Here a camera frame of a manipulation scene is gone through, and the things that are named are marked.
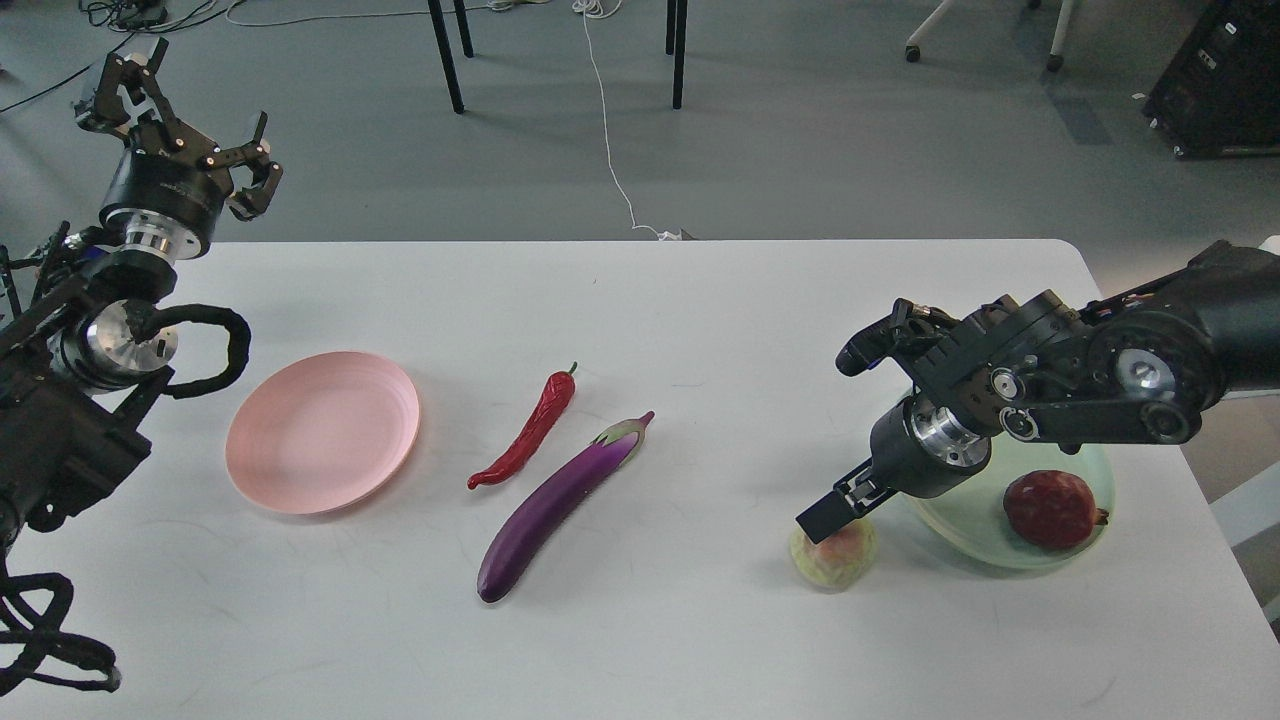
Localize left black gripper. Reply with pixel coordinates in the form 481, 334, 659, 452
73, 38, 284, 259

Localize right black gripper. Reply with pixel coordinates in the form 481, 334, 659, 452
796, 395, 992, 544

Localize yellow green peach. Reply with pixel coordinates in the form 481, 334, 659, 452
788, 519, 879, 592

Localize red pomegranate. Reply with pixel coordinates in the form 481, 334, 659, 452
1002, 470, 1110, 550

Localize purple eggplant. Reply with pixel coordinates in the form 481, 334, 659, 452
476, 411, 657, 603

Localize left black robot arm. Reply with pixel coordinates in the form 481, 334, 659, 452
1, 38, 283, 553

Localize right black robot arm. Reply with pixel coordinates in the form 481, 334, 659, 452
797, 241, 1279, 542

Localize green plate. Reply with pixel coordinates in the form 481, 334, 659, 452
905, 436, 1115, 571

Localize black table leg left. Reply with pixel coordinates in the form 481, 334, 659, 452
426, 0, 475, 115

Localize black table leg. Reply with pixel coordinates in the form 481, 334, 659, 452
666, 0, 689, 111
426, 0, 475, 115

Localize red chili pepper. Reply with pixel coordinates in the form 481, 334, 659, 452
466, 363, 579, 491

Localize pink plate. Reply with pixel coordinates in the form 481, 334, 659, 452
224, 351, 422, 516

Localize white chair base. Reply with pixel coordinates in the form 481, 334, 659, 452
901, 1, 1082, 76

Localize black table leg right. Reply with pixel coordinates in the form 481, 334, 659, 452
666, 0, 689, 111

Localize black equipment box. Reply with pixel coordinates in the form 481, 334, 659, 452
1142, 1, 1279, 160

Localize black floor cables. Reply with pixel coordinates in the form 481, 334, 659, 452
0, 0, 251, 117

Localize white floor cable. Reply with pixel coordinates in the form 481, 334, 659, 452
572, 0, 695, 242

